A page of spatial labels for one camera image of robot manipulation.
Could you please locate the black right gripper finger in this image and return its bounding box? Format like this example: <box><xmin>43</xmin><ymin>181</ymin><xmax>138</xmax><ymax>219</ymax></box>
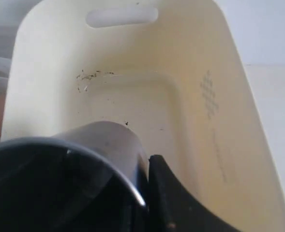
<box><xmin>149</xmin><ymin>155</ymin><xmax>238</xmax><ymax>232</ymax></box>

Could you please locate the stainless steel cup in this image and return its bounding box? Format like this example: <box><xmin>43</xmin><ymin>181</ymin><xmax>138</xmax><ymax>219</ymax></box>
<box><xmin>0</xmin><ymin>121</ymin><xmax>148</xmax><ymax>232</ymax></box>

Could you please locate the cream plastic storage bin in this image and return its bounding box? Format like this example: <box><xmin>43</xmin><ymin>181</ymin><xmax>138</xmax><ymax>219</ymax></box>
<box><xmin>1</xmin><ymin>0</ymin><xmax>285</xmax><ymax>232</ymax></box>

